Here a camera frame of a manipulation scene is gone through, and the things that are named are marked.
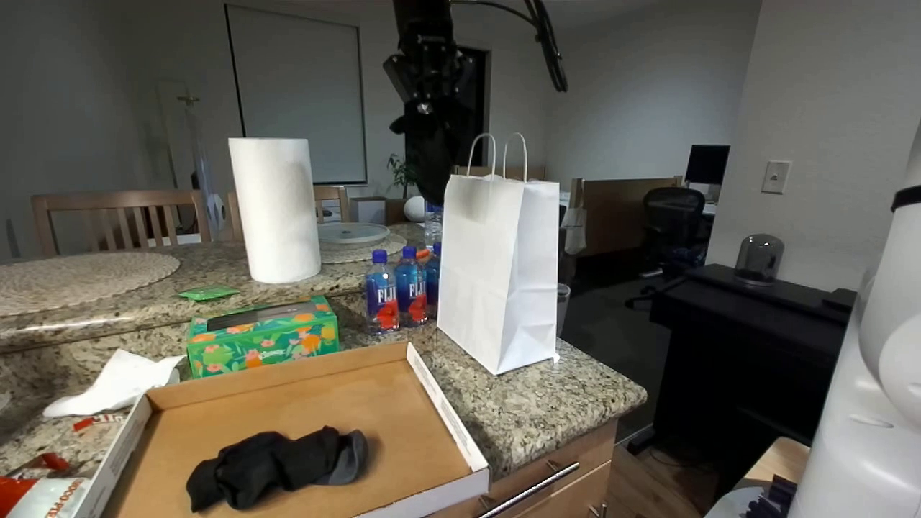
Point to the wooden counter cabinet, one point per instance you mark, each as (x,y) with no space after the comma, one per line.
(594,451)

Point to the black piano cabinet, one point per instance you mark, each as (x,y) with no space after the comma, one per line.
(739,365)

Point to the grey round jar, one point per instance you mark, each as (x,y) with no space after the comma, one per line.
(761,258)

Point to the green flat packet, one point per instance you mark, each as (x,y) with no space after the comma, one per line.
(205,296)

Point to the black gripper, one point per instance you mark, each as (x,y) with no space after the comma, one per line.
(433,74)

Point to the small green plant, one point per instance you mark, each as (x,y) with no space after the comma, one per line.
(398,174)

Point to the brown cardboard floor box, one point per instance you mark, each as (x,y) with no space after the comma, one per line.
(778,463)

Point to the white paper towel roll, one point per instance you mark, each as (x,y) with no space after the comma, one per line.
(276,211)

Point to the brown wooden desk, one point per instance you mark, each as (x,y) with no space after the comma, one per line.
(614,217)

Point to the red white snack package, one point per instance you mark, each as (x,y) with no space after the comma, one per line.
(34,493)

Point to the flat cardboard box white rim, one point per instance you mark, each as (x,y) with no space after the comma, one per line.
(385,404)

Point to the black sock grey heel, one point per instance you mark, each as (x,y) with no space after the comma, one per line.
(270,464)

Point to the dark computer monitor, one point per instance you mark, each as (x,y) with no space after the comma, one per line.
(706,166)

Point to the white light switch plate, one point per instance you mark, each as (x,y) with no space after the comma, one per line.
(775,176)

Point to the white paper napkin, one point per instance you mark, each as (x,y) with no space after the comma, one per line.
(116,385)

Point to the green floral tissue box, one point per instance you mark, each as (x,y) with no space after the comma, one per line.
(260,340)

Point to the white projection screen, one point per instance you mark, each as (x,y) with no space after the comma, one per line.
(299,89)

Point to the white paper bag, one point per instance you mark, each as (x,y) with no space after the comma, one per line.
(495,279)

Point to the black office chair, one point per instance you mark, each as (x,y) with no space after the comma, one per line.
(677,217)

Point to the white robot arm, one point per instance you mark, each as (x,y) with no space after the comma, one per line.
(864,412)

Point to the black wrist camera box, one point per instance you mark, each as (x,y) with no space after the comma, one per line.
(421,24)

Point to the round woven placemat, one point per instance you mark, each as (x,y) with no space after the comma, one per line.
(364,254)
(76,279)

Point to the round glass lid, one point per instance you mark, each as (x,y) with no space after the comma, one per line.
(354,234)

